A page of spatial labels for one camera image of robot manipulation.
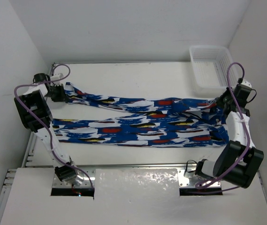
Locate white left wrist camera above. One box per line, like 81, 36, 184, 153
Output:
50, 73, 64, 82

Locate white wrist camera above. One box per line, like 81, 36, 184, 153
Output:
50, 73, 64, 82
241, 79, 252, 89

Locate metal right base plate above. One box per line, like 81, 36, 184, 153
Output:
177, 168, 222, 188

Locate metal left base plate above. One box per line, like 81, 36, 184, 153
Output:
52, 171, 95, 188

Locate white front cover panel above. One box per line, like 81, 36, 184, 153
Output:
1, 168, 267, 225

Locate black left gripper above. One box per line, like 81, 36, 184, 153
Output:
45, 83, 69, 102

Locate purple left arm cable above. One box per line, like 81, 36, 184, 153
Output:
14, 64, 94, 189

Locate blue white red patterned trousers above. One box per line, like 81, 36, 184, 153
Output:
53, 82, 229, 148

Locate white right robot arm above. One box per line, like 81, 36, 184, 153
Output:
194, 84, 264, 188

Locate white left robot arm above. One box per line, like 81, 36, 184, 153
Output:
14, 73, 82, 186

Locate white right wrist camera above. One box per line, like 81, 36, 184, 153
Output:
241, 79, 252, 89

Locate metal base plate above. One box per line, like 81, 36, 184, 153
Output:
177, 168, 222, 188
52, 171, 95, 188

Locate white plastic mesh basket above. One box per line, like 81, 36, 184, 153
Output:
189, 45, 233, 96

